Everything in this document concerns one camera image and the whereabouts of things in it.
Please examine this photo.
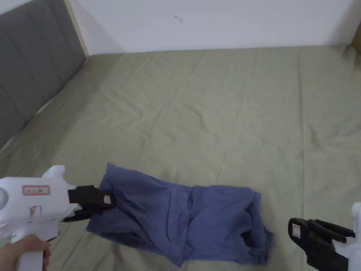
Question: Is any pale wooden board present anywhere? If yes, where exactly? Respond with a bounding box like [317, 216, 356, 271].
[64, 0, 91, 59]

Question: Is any person's left hand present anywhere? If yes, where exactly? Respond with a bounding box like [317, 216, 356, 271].
[0, 235, 52, 271]

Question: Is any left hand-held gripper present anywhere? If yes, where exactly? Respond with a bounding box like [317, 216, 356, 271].
[0, 165, 116, 271]

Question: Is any grey padded headboard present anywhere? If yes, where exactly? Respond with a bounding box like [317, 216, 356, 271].
[0, 0, 87, 151]

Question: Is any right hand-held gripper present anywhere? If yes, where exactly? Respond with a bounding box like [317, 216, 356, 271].
[287, 201, 361, 271]

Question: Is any bed with pale green sheet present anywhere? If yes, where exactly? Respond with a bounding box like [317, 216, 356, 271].
[0, 44, 361, 271]

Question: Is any dark blue garment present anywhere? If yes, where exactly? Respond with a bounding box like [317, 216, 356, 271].
[86, 162, 275, 269]

